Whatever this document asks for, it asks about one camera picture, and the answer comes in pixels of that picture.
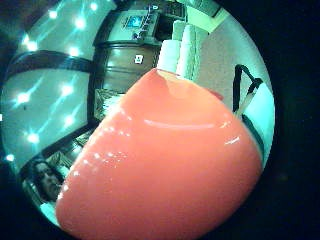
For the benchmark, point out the orange plastic bowl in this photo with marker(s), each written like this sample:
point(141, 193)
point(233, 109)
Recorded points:
point(166, 160)

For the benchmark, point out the white smooth paper cup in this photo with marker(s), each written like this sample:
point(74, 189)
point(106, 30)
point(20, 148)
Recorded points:
point(170, 55)

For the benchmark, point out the small white tag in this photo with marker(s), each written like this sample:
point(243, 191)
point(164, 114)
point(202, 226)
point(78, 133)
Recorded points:
point(138, 59)

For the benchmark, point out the dark wooden counter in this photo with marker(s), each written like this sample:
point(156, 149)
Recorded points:
point(123, 70)

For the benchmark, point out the lit blue screen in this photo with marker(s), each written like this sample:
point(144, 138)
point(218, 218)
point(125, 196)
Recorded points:
point(134, 21)

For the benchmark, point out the group of ceiling spot lights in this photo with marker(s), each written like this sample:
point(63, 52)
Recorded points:
point(66, 90)

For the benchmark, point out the the person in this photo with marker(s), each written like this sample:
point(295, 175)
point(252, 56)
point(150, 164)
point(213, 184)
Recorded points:
point(48, 183)

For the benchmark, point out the dark ceiling beam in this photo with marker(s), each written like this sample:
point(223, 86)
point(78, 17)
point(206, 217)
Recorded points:
point(46, 61)

